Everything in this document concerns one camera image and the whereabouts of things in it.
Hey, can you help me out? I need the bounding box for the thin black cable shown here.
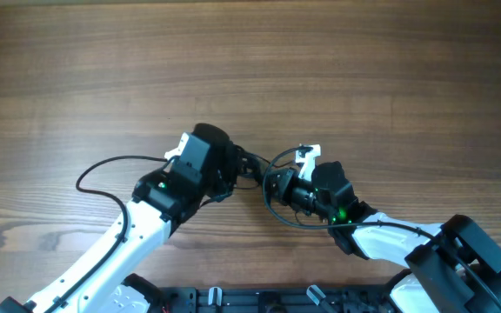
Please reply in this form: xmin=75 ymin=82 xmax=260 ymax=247
xmin=232 ymin=146 xmax=297 ymax=190

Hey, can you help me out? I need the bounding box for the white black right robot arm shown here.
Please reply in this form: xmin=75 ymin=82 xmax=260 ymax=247
xmin=262 ymin=162 xmax=501 ymax=312

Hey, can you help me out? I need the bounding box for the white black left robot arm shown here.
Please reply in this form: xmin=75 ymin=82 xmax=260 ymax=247
xmin=0 ymin=123 xmax=241 ymax=312

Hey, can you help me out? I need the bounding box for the black right camera cable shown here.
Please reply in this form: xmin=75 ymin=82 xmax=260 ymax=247
xmin=261 ymin=146 xmax=501 ymax=313

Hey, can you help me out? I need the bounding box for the black camera cable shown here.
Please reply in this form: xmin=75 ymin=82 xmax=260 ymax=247
xmin=43 ymin=155 xmax=169 ymax=313
xmin=261 ymin=146 xmax=501 ymax=313

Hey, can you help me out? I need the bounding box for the black left camera cable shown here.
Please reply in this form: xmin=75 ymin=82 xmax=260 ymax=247
xmin=43 ymin=155 xmax=169 ymax=313

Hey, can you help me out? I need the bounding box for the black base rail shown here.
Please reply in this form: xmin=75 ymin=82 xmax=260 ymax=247
xmin=160 ymin=285 xmax=396 ymax=313

